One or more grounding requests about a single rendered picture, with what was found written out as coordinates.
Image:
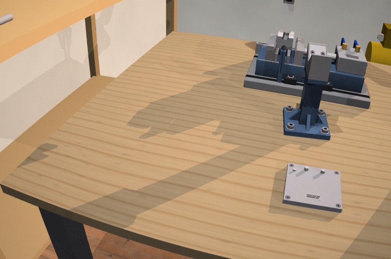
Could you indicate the dark grey metal block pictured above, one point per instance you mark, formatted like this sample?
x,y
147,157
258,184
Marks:
x,y
285,39

